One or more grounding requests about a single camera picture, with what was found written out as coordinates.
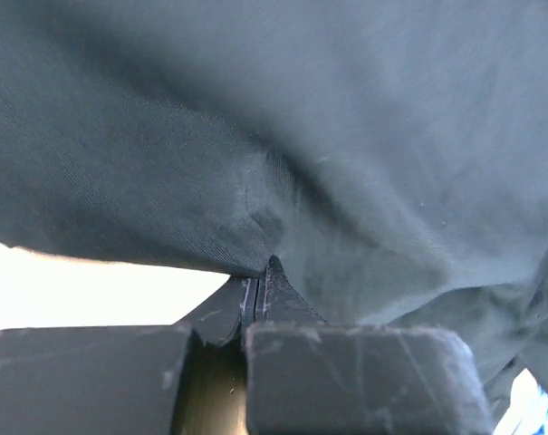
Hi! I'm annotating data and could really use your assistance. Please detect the black long sleeve shirt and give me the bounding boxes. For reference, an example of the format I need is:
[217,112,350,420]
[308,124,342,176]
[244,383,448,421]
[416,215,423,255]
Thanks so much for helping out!
[0,1,548,414]

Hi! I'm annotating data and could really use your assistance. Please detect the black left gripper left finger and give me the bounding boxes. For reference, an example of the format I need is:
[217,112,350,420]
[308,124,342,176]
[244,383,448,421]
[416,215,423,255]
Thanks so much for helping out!
[0,278,258,434]

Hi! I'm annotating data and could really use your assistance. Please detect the light blue folded shirt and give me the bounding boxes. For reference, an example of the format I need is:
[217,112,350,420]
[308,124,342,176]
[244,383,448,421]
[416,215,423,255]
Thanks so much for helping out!
[494,370,548,435]

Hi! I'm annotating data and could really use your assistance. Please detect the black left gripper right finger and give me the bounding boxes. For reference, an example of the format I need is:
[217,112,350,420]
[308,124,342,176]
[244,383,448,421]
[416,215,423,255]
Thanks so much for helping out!
[245,258,494,434]

